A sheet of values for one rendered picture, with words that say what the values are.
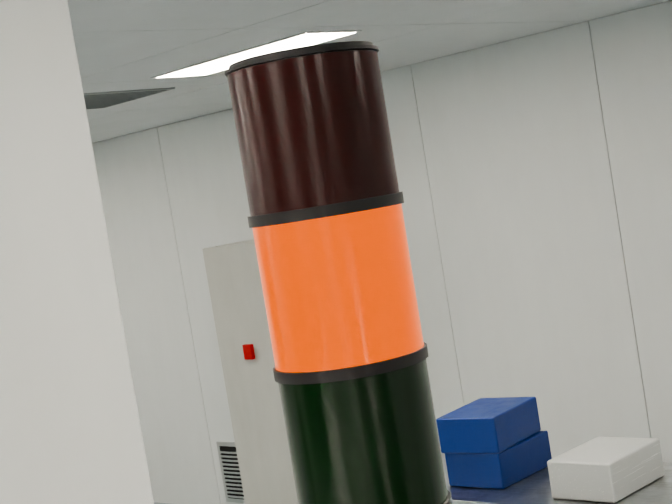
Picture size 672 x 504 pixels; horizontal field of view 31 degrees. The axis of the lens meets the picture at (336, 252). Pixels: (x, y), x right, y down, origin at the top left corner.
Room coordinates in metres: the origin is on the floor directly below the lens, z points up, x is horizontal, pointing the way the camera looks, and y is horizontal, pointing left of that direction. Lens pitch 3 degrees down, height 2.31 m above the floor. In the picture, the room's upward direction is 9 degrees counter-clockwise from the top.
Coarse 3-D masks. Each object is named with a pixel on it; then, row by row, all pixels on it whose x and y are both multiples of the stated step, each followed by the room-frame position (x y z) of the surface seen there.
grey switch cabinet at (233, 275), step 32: (224, 256) 7.88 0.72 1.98; (256, 256) 7.66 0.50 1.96; (224, 288) 7.91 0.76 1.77; (256, 288) 7.70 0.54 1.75; (224, 320) 7.95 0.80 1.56; (256, 320) 7.73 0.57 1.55; (224, 352) 7.99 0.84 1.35; (256, 352) 7.77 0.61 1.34; (256, 384) 7.80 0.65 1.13; (256, 416) 7.84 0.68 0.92; (256, 448) 7.88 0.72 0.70; (288, 448) 7.66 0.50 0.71; (256, 480) 7.91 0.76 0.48; (288, 480) 7.70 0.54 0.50
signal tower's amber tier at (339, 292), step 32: (288, 224) 0.37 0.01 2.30; (320, 224) 0.37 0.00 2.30; (352, 224) 0.37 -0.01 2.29; (384, 224) 0.37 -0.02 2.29; (288, 256) 0.37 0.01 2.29; (320, 256) 0.37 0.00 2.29; (352, 256) 0.37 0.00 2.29; (384, 256) 0.37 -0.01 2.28; (288, 288) 0.37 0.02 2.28; (320, 288) 0.37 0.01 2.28; (352, 288) 0.37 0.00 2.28; (384, 288) 0.37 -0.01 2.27; (288, 320) 0.37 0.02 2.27; (320, 320) 0.37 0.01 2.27; (352, 320) 0.37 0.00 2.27; (384, 320) 0.37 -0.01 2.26; (416, 320) 0.38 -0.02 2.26; (288, 352) 0.38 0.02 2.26; (320, 352) 0.37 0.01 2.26; (352, 352) 0.37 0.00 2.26; (384, 352) 0.37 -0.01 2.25
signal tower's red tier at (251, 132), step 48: (240, 96) 0.38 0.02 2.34; (288, 96) 0.37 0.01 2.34; (336, 96) 0.37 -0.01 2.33; (240, 144) 0.38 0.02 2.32; (288, 144) 0.37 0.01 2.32; (336, 144) 0.37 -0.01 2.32; (384, 144) 0.38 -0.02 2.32; (288, 192) 0.37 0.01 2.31; (336, 192) 0.37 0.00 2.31; (384, 192) 0.38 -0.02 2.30
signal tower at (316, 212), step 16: (304, 48) 0.37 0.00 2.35; (320, 48) 0.37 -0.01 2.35; (336, 48) 0.37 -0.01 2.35; (352, 48) 0.37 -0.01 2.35; (368, 48) 0.38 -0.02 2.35; (240, 64) 0.37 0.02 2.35; (256, 64) 0.37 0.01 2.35; (400, 192) 0.38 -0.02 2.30; (304, 208) 0.37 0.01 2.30; (320, 208) 0.37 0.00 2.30; (336, 208) 0.37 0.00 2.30; (352, 208) 0.37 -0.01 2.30; (368, 208) 0.37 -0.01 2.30; (256, 224) 0.38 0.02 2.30; (272, 224) 0.37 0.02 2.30; (416, 352) 0.38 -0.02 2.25; (352, 368) 0.37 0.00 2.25; (368, 368) 0.37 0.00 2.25; (384, 368) 0.37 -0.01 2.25; (400, 368) 0.37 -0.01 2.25; (448, 496) 0.39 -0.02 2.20
